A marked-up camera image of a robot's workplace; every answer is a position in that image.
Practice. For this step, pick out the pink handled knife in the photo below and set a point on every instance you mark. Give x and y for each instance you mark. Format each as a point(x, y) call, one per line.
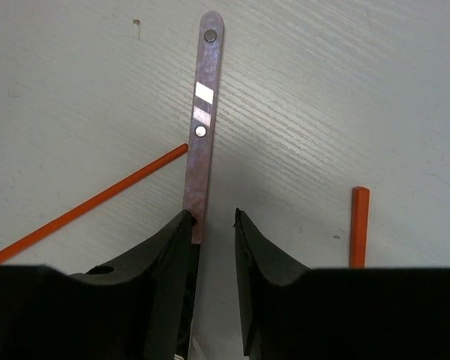
point(202, 129)

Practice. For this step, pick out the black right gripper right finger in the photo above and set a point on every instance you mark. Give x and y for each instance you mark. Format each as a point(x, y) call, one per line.
point(290, 311)

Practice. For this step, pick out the orange chopstick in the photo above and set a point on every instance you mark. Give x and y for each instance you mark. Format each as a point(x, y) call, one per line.
point(359, 227)
point(63, 220)

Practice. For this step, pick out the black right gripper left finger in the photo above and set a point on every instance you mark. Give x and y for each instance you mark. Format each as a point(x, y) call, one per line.
point(134, 306)

